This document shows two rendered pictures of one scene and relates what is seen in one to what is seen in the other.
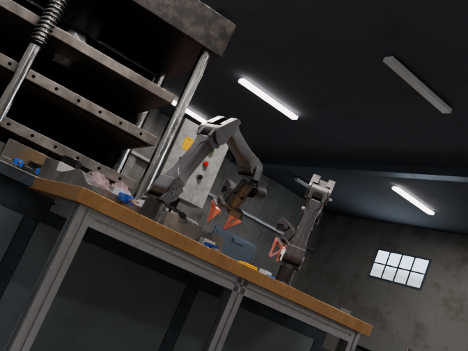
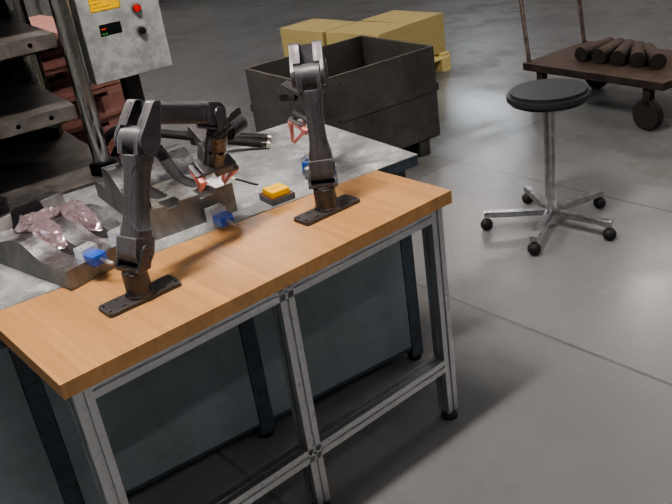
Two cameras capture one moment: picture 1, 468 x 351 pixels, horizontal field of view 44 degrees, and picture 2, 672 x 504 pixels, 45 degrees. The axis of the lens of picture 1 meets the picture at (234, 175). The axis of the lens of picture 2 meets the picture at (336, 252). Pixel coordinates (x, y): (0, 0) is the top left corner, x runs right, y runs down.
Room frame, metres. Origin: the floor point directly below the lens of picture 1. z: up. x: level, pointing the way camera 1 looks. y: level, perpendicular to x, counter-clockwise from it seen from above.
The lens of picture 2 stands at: (0.01, -0.12, 1.70)
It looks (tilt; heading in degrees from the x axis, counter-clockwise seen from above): 26 degrees down; 355
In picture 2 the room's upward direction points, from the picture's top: 8 degrees counter-clockwise
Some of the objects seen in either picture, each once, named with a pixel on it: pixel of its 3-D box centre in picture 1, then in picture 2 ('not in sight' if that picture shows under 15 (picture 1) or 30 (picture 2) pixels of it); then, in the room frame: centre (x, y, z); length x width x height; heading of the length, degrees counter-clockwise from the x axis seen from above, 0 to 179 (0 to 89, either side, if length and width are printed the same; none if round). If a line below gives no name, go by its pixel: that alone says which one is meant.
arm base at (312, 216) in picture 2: (285, 276); (325, 198); (2.14, -0.32, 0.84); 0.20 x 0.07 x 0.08; 122
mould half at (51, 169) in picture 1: (97, 192); (54, 233); (2.20, 0.45, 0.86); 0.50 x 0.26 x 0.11; 42
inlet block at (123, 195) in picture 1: (127, 199); (98, 258); (1.97, 0.30, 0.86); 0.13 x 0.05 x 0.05; 42
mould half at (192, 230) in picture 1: (171, 225); (159, 183); (2.43, 0.16, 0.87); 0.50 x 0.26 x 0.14; 25
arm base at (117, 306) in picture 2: (151, 211); (137, 283); (1.82, 0.19, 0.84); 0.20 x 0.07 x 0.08; 122
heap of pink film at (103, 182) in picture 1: (104, 183); (53, 218); (2.21, 0.44, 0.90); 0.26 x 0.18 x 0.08; 42
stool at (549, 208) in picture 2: not in sight; (555, 161); (3.32, -1.48, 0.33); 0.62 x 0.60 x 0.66; 126
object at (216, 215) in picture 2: (211, 248); (225, 219); (2.14, -0.03, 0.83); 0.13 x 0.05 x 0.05; 30
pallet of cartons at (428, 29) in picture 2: not in sight; (362, 48); (6.76, -1.23, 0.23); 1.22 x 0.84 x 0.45; 32
